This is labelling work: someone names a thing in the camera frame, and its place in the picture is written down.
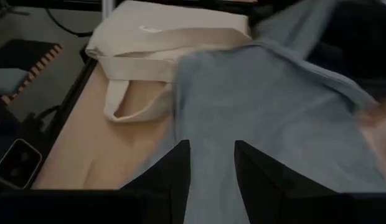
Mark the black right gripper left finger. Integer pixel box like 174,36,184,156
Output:
0,139,191,224

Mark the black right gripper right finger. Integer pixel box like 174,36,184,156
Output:
234,140,386,224

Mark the white canvas tote bag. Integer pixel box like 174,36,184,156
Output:
85,0,253,123

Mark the small light grey cloth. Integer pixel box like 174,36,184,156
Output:
127,0,386,224

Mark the grey-blue seat cushion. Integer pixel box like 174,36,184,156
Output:
0,67,29,96

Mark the orange black striped strip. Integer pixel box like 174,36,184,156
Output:
0,43,64,106

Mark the black smartphone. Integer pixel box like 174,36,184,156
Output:
0,138,43,190

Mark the black floor cable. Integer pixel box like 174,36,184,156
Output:
44,7,94,39

